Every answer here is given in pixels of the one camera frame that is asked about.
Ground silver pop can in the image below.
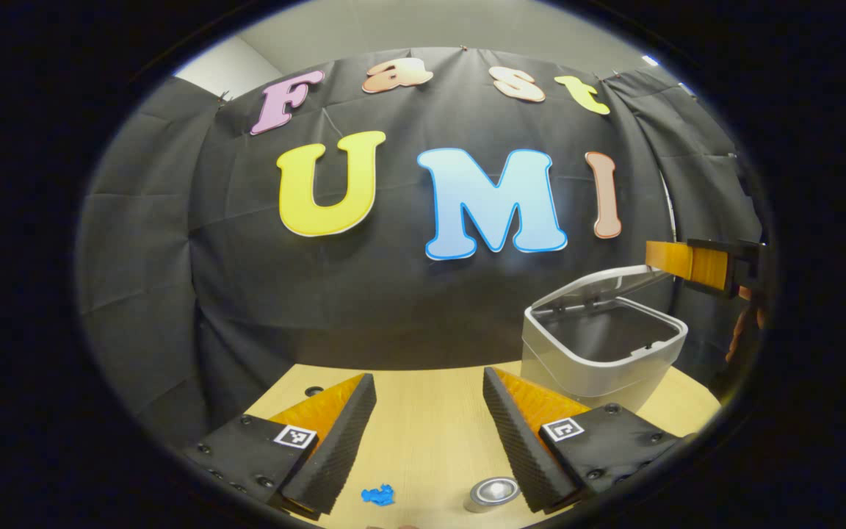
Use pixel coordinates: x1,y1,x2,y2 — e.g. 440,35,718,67
463,476,521,513

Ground black backdrop cloth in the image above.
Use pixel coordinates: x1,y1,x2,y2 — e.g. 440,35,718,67
74,48,765,449

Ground white desktop garbage bin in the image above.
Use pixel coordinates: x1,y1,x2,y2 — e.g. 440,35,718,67
521,264,689,414

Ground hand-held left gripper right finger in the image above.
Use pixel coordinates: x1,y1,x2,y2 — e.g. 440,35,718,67
482,367,695,515

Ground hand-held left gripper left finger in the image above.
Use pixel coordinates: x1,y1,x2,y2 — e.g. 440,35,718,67
181,373,377,522

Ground wooden desktop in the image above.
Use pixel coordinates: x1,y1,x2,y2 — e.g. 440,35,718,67
243,360,723,529

